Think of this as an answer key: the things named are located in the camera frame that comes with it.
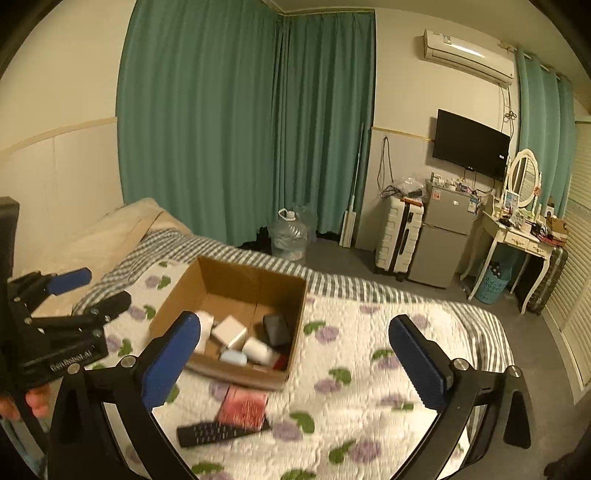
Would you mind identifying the floral quilted bedspread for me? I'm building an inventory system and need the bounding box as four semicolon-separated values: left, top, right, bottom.
77;229;514;479

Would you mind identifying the white dressing table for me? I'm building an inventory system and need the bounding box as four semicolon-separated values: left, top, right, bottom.
460;212;554;315

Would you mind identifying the white hard-shell suitcase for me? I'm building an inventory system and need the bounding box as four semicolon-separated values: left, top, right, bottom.
375;196;424;275

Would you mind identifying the small grey refrigerator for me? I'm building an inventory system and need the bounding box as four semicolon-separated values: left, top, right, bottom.
408;181;476;289

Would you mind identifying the black remote control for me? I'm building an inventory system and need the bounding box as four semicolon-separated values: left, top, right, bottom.
176;418;270;448

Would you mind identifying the wall-mounted black television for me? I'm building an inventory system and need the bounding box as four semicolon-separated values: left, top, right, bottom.
433;109;510;181

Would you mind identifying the blue waste bin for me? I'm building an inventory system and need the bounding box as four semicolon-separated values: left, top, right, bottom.
475;262;512;305

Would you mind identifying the green curtain by window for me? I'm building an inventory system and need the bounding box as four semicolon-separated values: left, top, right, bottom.
515;49;576;216

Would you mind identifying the white louvered wardrobe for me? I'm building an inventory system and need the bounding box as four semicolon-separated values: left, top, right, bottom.
542;117;590;403

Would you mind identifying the pink patterned card case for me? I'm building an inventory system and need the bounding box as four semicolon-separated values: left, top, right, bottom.
216;386;269;432

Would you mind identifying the white cube charger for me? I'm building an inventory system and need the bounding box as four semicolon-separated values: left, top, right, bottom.
211;315;249;350

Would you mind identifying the open cardboard box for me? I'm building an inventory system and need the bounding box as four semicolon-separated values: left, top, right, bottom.
149;256;307;391

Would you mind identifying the person's left hand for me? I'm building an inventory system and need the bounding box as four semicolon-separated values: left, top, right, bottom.
0;384;51;420

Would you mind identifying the white air conditioner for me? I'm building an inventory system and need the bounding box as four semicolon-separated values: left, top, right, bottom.
423;30;515;86

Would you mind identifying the large green curtain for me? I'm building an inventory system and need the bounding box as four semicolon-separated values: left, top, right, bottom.
116;1;377;245

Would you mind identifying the beige pillow blanket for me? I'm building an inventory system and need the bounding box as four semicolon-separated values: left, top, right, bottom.
15;198;190;317

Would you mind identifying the plaid suitcase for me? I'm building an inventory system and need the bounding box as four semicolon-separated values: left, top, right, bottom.
527;246;568;315

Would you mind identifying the clear water jug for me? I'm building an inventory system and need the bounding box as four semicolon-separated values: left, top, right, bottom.
269;208;308;264

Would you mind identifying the white oval vanity mirror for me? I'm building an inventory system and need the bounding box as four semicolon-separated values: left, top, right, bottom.
504;149;542;208

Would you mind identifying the white handheld device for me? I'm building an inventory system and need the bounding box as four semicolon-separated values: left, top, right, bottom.
194;310;214;354

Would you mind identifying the white red-capped bottle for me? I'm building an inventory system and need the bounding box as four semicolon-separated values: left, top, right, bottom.
242;337;287;371

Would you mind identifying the white leaning pole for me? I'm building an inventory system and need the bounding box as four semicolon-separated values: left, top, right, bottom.
339;123;365;248

